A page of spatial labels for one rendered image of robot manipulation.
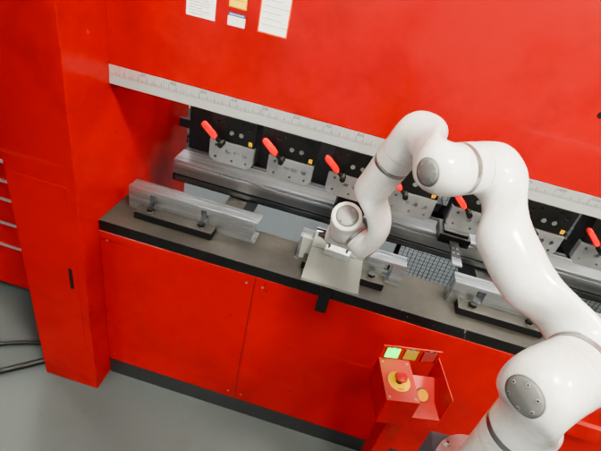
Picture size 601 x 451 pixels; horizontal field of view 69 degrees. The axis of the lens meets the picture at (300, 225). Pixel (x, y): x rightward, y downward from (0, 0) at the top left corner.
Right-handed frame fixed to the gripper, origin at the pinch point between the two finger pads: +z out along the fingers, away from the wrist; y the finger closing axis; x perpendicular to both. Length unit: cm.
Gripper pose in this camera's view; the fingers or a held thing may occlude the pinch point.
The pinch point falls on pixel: (339, 244)
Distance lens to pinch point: 147.1
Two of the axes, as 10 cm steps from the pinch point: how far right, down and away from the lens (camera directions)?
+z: 0.2, 2.9, 9.6
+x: -3.3, 9.1, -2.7
